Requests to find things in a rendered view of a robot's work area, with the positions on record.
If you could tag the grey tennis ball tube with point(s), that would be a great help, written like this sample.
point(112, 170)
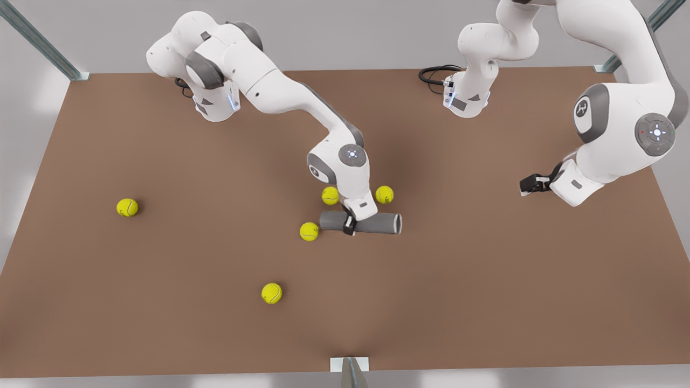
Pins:
point(377, 222)

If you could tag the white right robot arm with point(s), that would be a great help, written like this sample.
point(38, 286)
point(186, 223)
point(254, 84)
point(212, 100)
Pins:
point(280, 91)

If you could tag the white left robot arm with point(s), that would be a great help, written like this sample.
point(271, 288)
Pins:
point(620, 118)

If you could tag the yellow tennis ball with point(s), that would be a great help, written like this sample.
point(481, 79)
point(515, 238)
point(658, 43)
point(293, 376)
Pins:
point(329, 196)
point(385, 194)
point(309, 231)
point(127, 207)
point(271, 293)

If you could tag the silver frame post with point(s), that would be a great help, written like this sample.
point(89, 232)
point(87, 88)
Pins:
point(641, 32)
point(351, 373)
point(38, 40)

